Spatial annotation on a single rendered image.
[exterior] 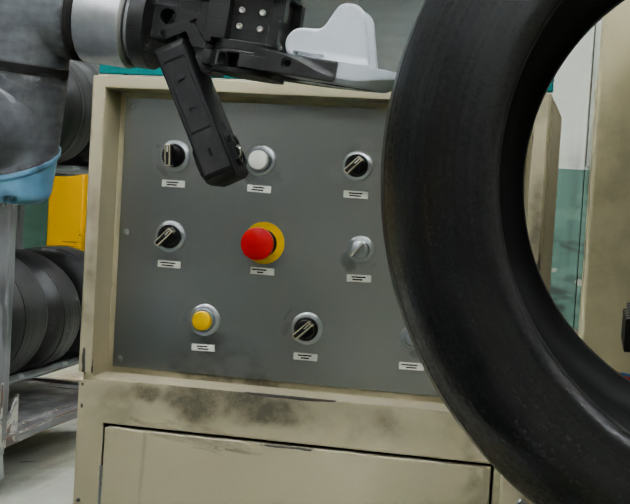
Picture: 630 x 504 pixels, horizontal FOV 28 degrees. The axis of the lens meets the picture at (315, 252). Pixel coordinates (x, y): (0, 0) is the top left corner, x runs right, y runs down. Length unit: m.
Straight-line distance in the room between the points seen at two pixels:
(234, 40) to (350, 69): 0.09
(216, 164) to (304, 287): 0.60
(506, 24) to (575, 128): 9.25
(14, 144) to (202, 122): 0.15
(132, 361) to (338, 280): 0.28
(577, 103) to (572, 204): 0.79
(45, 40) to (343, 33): 0.23
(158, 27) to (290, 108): 0.57
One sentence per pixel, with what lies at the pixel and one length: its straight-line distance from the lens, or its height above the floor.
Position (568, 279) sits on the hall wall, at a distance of 10.06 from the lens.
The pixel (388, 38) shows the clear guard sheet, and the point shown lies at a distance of 1.49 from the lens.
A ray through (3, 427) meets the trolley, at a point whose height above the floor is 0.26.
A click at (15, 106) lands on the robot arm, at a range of 1.00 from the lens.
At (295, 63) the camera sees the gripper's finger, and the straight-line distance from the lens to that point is 0.91.
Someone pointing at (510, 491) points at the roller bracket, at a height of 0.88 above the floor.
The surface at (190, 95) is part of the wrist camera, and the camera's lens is 0.95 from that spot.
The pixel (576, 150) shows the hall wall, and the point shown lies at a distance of 10.05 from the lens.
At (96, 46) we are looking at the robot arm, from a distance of 0.98.
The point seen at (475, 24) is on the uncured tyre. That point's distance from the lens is 0.82.
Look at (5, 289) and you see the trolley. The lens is 4.39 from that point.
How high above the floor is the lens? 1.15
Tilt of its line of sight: 3 degrees down
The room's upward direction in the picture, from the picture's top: 3 degrees clockwise
